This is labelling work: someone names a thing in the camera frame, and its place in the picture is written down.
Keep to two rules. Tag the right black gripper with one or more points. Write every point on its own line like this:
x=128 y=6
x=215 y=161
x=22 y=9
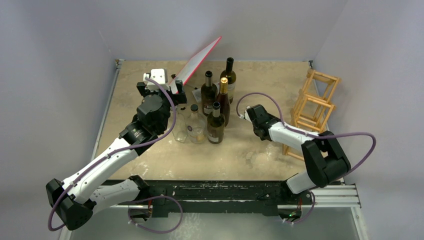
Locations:
x=253 y=112

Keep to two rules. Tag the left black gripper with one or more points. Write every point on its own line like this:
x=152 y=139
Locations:
x=178 y=98

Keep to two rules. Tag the green wine bottle bottom row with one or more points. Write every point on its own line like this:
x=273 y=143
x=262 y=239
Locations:
x=215 y=124

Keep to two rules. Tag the clear white-label wine bottle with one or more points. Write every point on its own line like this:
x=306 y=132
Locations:
x=196 y=125

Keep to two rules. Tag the red wine bottle gold cap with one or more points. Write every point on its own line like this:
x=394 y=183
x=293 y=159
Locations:
x=223 y=99

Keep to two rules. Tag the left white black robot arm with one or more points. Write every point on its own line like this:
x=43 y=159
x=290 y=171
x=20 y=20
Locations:
x=75 y=199

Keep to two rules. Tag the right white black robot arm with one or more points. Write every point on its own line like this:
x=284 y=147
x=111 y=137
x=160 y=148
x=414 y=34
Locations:
x=324 y=158

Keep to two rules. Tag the empty clear glass bottle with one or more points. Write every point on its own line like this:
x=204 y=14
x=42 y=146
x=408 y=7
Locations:
x=179 y=131

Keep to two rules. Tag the wooden wine rack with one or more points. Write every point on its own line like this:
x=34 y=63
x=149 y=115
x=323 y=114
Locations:
x=313 y=106

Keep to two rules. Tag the pink framed whiteboard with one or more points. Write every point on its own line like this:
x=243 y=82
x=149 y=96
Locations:
x=191 y=66

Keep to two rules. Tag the black wire whiteboard stand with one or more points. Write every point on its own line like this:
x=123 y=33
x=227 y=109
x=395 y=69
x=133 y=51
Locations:
x=188 y=91

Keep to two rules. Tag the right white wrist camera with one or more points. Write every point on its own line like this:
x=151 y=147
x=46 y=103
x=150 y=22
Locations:
x=246 y=114

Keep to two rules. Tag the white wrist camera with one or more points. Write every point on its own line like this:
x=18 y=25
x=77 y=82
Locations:
x=159 y=75
x=246 y=114

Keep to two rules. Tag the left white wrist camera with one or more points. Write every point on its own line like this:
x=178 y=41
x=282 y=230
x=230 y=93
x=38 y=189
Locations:
x=159 y=75

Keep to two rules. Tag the aluminium table edge rail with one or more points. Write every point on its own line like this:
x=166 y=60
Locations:
x=118 y=65

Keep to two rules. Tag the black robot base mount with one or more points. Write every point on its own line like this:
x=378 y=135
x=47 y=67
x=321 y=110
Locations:
x=267 y=197

